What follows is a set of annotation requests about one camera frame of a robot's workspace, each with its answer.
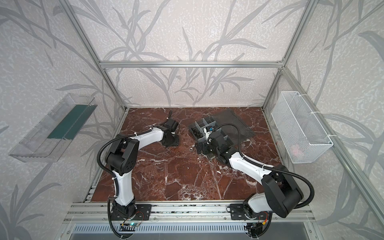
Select grey plastic organizer box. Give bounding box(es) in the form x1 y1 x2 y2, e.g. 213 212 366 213
188 110 255 149

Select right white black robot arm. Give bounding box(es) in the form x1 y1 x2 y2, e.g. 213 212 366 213
190 125 315 220

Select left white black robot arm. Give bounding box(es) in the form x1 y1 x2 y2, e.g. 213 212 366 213
96 111 180 217

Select black screws in box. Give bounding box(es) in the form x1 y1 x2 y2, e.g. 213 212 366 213
192 128 203 138

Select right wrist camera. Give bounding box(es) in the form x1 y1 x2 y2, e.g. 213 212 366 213
204 126 214 139

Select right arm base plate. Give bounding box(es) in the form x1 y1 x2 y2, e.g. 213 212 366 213
226 204 270 221

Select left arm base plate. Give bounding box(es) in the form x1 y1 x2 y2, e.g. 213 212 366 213
111 204 152 221

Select white wire mesh basket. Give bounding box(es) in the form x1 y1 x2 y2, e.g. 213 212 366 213
272 91 334 164

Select aluminium frame crossbar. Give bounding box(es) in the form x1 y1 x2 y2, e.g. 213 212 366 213
100 61 283 68

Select aluminium front rail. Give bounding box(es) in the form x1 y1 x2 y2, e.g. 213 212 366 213
62 200 316 224

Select clear plastic wall tray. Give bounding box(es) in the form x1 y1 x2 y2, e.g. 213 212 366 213
9 94 98 163

